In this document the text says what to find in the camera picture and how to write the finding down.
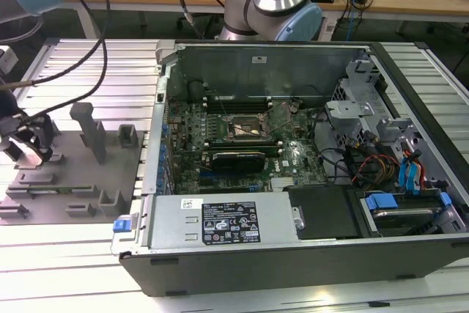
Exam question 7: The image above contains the CPU socket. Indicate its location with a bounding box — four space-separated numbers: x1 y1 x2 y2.
226 114 267 142

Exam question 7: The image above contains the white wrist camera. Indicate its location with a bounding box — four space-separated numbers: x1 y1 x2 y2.
9 136 44 168
0 45 20 74

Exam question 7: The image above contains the open PC case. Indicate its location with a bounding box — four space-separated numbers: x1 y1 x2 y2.
109 39 469 298

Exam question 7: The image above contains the silver drive cage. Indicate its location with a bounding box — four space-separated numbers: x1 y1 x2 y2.
324 56 391 147

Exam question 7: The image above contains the thin wire locking lever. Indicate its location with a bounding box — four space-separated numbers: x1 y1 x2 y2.
204 81 232 122

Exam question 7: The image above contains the blue case latch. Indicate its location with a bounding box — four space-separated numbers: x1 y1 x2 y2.
112 218 133 234

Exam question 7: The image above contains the metal socket cover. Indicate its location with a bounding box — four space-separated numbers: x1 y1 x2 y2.
262 101 296 135

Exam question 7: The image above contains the grey parts rack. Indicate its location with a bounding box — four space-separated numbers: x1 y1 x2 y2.
0 102 147 226

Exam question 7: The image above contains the black expansion slot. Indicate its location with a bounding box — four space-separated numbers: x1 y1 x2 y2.
199 174 265 183

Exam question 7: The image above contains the green RAM stick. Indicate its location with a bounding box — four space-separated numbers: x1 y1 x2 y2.
28 185 93 194

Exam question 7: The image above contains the silver power supply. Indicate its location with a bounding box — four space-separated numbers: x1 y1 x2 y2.
140 192 308 252

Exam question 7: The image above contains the green motherboard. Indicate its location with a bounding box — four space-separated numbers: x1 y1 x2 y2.
166 98 333 196

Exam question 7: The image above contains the black plastic shroud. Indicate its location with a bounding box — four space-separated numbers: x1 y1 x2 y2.
284 183 363 241

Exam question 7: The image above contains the silver chipset heat sink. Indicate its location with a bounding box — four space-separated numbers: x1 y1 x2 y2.
270 176 297 192

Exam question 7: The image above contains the hard disk in blue carrier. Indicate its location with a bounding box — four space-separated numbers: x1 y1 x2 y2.
360 190 455 239

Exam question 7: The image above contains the blue data cable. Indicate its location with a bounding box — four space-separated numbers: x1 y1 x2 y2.
398 157 413 193
409 158 424 194

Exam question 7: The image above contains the black graphics card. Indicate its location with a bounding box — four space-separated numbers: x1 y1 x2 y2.
211 150 267 174

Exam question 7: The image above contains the coloured power wire bundle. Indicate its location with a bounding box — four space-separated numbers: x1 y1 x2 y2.
350 154 401 186

